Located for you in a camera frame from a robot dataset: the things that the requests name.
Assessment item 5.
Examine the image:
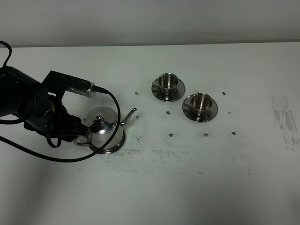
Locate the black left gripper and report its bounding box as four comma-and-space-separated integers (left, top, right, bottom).
23, 84, 90, 142

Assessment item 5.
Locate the stainless steel teapot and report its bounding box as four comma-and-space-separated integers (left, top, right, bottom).
74, 107, 137, 150

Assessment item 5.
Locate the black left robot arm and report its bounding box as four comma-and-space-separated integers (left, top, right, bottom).
0, 67, 91, 142

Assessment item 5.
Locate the steel saucer under teapot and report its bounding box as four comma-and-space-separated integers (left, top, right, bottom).
89, 134, 126, 155

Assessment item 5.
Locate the rear stainless steel teacup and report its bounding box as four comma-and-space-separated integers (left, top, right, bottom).
151, 73, 179, 96

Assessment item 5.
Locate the stainless steel teacup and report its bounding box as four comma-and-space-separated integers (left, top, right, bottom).
183, 93, 213, 117
151, 73, 179, 96

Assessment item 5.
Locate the rear stainless steel saucer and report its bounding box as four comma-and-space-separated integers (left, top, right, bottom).
151, 79, 185, 102

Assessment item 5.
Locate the stainless steel saucer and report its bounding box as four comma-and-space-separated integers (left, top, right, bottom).
182, 93, 218, 123
151, 79, 185, 102

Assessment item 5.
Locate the front stainless steel saucer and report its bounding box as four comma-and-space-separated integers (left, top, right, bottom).
182, 93, 218, 123

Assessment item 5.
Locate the front stainless steel teacup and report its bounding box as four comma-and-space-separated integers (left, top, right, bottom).
183, 93, 213, 117

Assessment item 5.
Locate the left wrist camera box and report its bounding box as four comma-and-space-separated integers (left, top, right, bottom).
42, 71, 96, 100

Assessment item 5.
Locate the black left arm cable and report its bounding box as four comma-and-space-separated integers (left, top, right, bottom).
0, 41, 122, 163

